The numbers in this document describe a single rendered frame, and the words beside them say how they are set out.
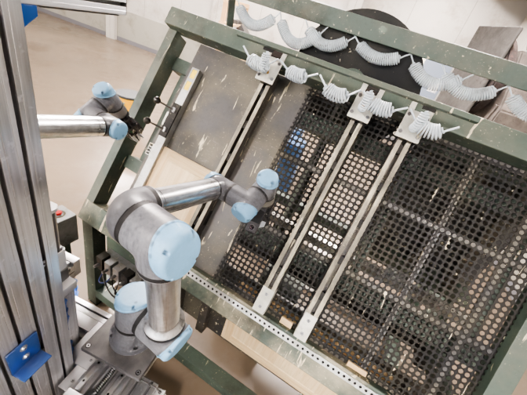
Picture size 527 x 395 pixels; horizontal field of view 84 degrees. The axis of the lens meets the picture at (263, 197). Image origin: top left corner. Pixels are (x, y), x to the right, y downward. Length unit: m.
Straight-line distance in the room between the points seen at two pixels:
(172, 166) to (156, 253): 1.14
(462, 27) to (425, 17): 0.84
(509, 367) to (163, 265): 1.38
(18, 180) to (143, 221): 0.23
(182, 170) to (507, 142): 1.48
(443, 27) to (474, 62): 6.99
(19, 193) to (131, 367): 0.68
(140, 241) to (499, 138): 1.36
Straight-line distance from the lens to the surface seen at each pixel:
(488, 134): 1.50
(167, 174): 1.72
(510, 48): 5.05
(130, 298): 1.02
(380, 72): 2.00
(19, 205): 0.73
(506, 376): 1.63
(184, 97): 1.76
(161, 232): 0.62
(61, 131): 1.16
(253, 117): 1.52
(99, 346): 1.21
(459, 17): 8.98
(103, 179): 1.94
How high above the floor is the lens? 2.09
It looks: 32 degrees down
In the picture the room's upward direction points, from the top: 18 degrees clockwise
